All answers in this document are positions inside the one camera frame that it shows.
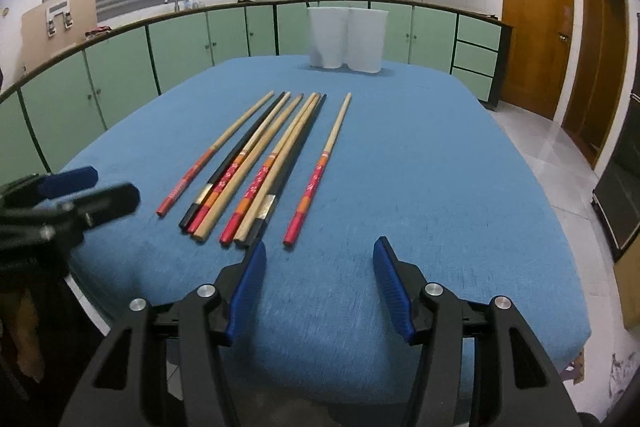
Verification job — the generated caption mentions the green drawer unit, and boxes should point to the green drawer unit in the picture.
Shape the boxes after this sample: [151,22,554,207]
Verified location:
[450,14,503,102]

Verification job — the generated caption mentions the black oven cabinet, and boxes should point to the black oven cabinet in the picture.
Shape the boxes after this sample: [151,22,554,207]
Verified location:
[591,92,640,263]

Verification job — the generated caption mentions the white translucent plastic cup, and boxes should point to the white translucent plastic cup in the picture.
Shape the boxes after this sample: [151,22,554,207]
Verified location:
[345,7,390,74]
[307,7,351,70]

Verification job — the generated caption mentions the black chopstick gold band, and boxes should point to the black chopstick gold band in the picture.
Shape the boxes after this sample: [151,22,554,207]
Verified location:
[178,91,287,229]
[247,93,329,245]

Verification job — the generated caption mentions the blue tablecloth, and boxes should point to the blue tablecloth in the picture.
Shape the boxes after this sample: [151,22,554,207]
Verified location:
[42,55,592,408]

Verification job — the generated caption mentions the green lower kitchen cabinets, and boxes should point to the green lower kitchen cabinets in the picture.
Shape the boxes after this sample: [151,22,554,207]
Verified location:
[0,0,516,178]

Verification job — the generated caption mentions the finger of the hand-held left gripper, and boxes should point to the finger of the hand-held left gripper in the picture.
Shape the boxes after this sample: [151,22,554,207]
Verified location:
[5,166,99,208]
[42,183,142,248]

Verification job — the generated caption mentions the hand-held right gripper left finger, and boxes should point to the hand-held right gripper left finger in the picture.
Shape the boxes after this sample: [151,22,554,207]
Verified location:
[59,239,268,427]

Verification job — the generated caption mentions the white bracket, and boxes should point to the white bracket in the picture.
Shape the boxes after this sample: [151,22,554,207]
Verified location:
[46,0,75,38]

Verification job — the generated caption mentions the wooden door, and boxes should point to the wooden door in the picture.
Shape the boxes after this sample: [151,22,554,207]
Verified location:
[500,0,575,122]

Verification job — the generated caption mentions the dark wooden doorway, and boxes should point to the dark wooden doorway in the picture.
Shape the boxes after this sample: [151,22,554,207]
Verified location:
[560,0,630,170]

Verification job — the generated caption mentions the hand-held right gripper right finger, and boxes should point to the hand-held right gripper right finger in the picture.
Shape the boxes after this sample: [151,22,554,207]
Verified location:
[372,236,583,427]

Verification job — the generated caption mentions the tan cardboard box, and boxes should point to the tan cardboard box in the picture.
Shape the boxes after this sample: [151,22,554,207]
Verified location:
[612,237,640,333]

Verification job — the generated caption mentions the red striped handle bamboo chopstick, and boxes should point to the red striped handle bamboo chopstick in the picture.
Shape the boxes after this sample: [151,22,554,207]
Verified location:
[156,90,275,218]

